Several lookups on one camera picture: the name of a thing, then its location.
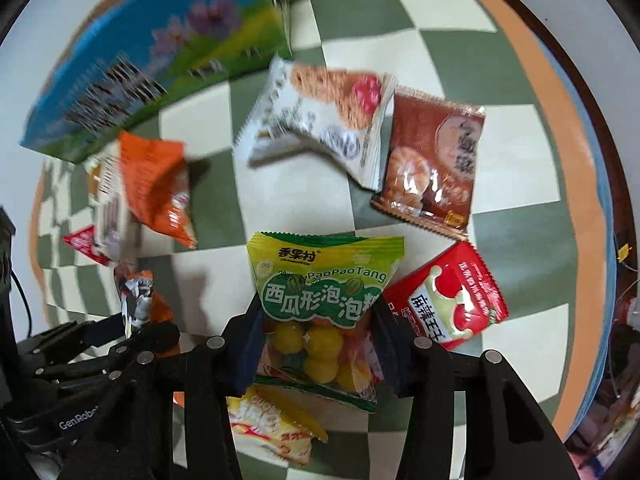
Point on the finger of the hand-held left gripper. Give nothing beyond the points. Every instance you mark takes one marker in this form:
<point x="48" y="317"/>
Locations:
<point x="105" y="329"/>
<point x="150" y="336"/>

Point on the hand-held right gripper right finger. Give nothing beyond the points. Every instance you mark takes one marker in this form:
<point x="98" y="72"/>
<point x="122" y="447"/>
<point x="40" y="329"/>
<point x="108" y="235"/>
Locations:
<point x="389" y="355"/>

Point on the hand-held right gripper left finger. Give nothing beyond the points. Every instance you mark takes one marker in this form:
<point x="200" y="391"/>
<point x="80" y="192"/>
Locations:
<point x="246" y="355"/>

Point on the orange black snack packet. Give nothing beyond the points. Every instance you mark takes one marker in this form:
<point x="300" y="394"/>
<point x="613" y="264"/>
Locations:
<point x="135" y="295"/>

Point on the green bubble gum packet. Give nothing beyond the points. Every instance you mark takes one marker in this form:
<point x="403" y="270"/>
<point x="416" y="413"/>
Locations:
<point x="325" y="285"/>

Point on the brown snack packet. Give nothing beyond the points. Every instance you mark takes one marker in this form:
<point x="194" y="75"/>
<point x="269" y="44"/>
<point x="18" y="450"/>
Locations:
<point x="430" y="160"/>

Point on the blue green milk carton box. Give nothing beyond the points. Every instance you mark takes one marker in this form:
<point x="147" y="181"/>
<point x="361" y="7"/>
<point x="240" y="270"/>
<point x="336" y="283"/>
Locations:
<point x="150" y="35"/>

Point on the yellow white snack packet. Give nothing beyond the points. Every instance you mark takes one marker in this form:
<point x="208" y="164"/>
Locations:
<point x="270" y="430"/>

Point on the red white snack packet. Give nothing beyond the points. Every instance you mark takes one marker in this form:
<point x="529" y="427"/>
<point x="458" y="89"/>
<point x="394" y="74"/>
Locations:
<point x="450" y="300"/>

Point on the small red snack packet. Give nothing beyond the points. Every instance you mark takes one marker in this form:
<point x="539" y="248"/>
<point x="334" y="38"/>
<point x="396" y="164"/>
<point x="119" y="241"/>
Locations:
<point x="82" y="242"/>

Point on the white orange snack packet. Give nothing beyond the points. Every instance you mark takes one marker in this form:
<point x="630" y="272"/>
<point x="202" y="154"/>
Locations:
<point x="110" y="200"/>

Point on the white biscuit packet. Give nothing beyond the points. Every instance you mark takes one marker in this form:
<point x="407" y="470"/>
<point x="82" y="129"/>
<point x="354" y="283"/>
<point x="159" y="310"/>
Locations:
<point x="310" y="110"/>

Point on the green white checkered tablecloth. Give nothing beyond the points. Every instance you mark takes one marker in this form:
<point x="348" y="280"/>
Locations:
<point x="500" y="110"/>

